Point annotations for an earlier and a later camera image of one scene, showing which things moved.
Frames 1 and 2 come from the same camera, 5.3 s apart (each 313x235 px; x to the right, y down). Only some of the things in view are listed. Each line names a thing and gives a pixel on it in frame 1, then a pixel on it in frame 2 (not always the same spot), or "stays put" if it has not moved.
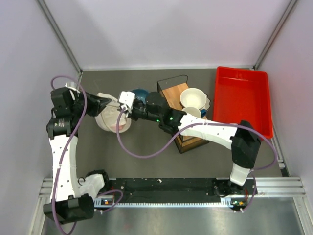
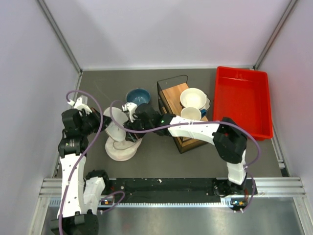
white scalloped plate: x=207 y=105 stays put
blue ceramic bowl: x=141 y=94 stays put
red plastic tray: x=241 y=94 stays put
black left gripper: x=98 y=104 to x=96 y=115
